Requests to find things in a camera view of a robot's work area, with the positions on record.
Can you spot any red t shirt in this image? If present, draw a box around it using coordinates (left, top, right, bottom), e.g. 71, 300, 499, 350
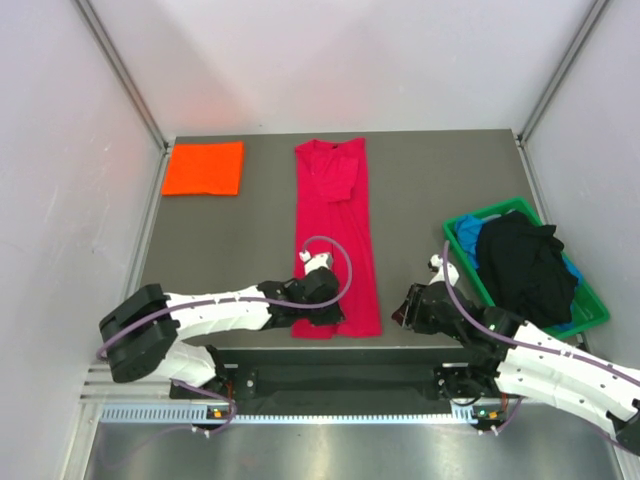
291, 138, 382, 340

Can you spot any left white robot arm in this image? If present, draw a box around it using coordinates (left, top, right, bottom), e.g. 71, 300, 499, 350
96, 266, 351, 397

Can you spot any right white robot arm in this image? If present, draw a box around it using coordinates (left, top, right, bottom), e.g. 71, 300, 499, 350
392, 281, 639, 454

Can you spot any blue t shirt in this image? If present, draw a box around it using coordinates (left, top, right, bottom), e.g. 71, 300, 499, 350
454, 215, 486, 270

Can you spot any black t shirt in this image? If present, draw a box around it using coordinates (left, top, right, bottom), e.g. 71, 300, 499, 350
476, 211, 578, 328

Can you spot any green plastic tray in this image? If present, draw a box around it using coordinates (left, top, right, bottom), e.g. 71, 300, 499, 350
443, 197, 610, 339

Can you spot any folded orange t shirt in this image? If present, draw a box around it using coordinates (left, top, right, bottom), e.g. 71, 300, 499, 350
161, 142, 245, 196

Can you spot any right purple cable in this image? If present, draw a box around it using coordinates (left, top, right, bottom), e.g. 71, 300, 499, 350
442, 239, 640, 436

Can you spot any purple cable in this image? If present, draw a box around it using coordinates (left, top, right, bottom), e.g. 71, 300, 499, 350
442, 239, 640, 436
94, 235, 354, 441

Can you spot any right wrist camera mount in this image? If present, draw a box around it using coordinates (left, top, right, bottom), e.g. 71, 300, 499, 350
428, 254, 460, 286

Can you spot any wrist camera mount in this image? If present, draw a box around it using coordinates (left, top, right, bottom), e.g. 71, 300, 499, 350
428, 254, 460, 286
299, 250, 333, 275

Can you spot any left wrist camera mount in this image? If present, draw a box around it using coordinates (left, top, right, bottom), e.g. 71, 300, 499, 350
299, 250, 333, 275

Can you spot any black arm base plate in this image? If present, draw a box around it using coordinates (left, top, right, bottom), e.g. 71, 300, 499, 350
170, 347, 500, 416

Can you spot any slotted grey cable duct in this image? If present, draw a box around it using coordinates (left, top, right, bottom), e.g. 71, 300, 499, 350
99, 403, 506, 426

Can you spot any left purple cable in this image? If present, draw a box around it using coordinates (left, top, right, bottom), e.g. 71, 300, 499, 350
94, 235, 354, 441

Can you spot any right aluminium frame post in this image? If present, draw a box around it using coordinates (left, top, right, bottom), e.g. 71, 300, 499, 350
515, 0, 612, 149

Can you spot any aluminium frame post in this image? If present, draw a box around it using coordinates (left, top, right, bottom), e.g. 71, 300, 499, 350
515, 0, 612, 149
71, 0, 169, 152

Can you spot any left aluminium frame post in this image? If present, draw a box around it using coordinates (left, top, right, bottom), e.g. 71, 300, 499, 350
71, 0, 169, 152

